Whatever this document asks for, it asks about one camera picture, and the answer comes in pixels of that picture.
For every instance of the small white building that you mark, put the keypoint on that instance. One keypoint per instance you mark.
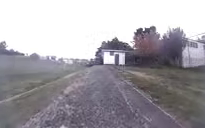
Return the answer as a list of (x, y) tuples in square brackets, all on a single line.
[(114, 57)]

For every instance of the group of dark trees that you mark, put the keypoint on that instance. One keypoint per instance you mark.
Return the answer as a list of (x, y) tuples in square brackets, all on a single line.
[(113, 45)]

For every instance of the grey gravel path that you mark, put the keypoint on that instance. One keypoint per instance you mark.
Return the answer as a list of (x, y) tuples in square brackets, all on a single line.
[(100, 100)]

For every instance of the row of distant buildings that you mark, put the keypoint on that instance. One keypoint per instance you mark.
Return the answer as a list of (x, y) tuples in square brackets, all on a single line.
[(61, 60)]

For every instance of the reddish tree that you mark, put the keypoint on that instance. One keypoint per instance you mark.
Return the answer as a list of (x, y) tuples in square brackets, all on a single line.
[(146, 45)]

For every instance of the dark tree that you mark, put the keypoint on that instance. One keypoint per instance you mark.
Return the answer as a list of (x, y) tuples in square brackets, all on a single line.
[(172, 46)]

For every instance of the pale concrete kerb strip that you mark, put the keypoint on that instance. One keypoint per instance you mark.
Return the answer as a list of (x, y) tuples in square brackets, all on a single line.
[(33, 90)]

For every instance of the grass field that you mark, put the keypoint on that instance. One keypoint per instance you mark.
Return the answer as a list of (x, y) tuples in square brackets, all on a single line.
[(180, 90)]

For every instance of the grass verge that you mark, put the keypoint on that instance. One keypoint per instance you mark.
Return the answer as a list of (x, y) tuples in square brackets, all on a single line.
[(20, 83)]

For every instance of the large white building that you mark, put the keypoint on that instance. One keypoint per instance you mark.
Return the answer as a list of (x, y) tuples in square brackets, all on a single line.
[(195, 53)]

